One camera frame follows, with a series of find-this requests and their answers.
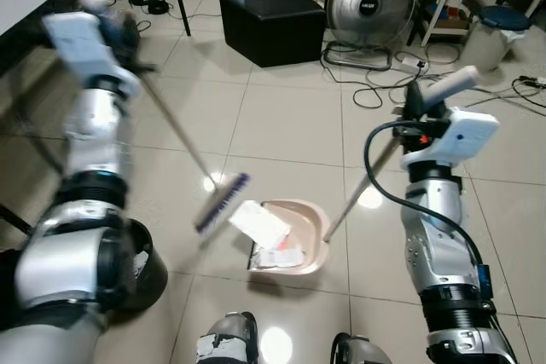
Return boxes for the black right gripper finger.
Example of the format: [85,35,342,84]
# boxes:
[403,80,428,124]

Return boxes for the beige long-handled dustpan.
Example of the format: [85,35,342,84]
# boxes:
[247,66,480,276]

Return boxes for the broom with dark bristles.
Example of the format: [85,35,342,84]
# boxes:
[126,64,252,236]

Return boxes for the grey round floor fan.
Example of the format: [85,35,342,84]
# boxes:
[322,0,418,72]

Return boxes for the white power strip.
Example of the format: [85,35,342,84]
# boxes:
[392,54,428,75]

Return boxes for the black power strip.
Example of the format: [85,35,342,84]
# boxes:
[512,75,546,93]

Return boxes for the white bin with blue lid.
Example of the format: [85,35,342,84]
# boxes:
[464,5,532,74]

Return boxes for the black leather ottoman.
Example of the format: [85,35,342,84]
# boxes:
[218,0,328,69]

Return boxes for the white paper sheet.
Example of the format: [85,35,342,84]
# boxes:
[229,201,292,251]

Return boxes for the crumpled paper litter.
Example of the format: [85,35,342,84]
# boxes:
[254,243,306,269]

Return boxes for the silver right robot leg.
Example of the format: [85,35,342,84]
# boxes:
[330,332,395,364]

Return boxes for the black round waste bin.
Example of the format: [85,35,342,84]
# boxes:
[109,218,170,311]

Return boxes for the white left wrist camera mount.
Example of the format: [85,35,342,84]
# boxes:
[43,10,142,99]

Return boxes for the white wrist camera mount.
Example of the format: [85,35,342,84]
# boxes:
[401,107,501,170]
[43,10,142,99]

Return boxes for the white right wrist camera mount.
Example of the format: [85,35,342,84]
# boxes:
[401,107,501,170]

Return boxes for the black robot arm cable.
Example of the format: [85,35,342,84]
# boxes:
[363,119,485,273]

